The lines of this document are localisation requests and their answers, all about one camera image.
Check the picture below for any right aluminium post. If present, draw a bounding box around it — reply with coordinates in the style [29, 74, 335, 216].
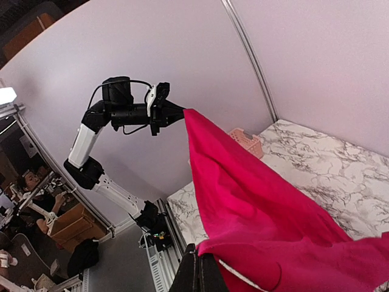
[221, 0, 279, 122]

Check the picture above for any seated person in background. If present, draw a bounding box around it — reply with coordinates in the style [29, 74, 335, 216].
[17, 171, 65, 234]

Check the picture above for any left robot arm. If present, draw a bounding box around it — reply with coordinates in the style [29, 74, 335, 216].
[63, 76, 184, 237]

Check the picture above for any red t-shirt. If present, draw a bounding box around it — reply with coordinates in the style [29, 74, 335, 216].
[184, 109, 388, 291]

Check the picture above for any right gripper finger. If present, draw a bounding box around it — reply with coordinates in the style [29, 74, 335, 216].
[169, 243, 228, 292]

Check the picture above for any left aluminium post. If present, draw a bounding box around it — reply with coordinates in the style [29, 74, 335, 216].
[1, 99, 117, 243]

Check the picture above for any pink plastic basket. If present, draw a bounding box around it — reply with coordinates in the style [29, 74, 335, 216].
[229, 128, 264, 159]

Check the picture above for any aluminium front rail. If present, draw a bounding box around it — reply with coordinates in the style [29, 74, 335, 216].
[140, 199, 186, 291]

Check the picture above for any aluminium post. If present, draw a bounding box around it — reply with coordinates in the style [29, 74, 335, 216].
[221, 0, 279, 122]
[1, 99, 117, 243]

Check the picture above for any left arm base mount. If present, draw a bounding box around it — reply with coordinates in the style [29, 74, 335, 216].
[135, 201, 173, 252]

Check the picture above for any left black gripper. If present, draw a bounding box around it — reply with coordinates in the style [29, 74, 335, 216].
[150, 100, 185, 136]

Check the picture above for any cardboard box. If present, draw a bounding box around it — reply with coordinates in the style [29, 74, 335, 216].
[49, 203, 106, 253]

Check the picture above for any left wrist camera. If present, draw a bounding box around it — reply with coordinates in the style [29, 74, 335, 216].
[145, 82, 170, 117]

